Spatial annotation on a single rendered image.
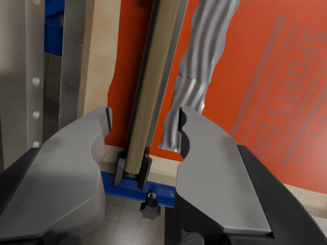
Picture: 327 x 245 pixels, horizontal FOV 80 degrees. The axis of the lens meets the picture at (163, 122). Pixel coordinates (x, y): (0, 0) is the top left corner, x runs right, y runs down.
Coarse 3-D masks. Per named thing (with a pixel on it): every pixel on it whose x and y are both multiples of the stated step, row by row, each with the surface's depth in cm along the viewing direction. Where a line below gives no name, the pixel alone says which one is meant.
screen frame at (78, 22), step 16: (80, 0) 33; (64, 16) 34; (80, 16) 34; (64, 32) 35; (80, 32) 35; (64, 48) 36; (80, 48) 36; (64, 64) 37; (80, 64) 37; (64, 80) 38; (80, 80) 39; (64, 96) 40; (80, 96) 40; (64, 112) 41; (80, 112) 43; (128, 176) 47; (160, 176) 50; (320, 224) 51
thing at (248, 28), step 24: (144, 0) 36; (192, 0) 36; (264, 0) 36; (288, 0) 36; (312, 0) 36; (120, 24) 38; (144, 24) 38; (240, 24) 37; (264, 24) 37; (312, 24) 37; (120, 48) 39; (144, 48) 39; (240, 48) 39; (216, 72) 41; (240, 72) 41
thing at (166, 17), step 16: (160, 0) 27; (176, 0) 27; (160, 16) 28; (176, 16) 28; (160, 32) 29; (160, 48) 29; (160, 64) 30; (144, 80) 31; (160, 80) 31; (144, 96) 32; (144, 112) 33; (144, 128) 34; (144, 144) 36; (128, 160) 37
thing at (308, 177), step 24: (120, 72) 41; (120, 96) 43; (168, 96) 43; (216, 96) 43; (240, 96) 42; (120, 120) 45; (216, 120) 45; (120, 144) 48; (288, 168) 49; (312, 168) 49
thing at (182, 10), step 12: (156, 0) 33; (156, 12) 33; (180, 12) 33; (180, 24) 34; (144, 60) 36; (168, 60) 36; (168, 72) 37; (132, 108) 40; (156, 108) 40; (132, 120) 41; (156, 120) 41
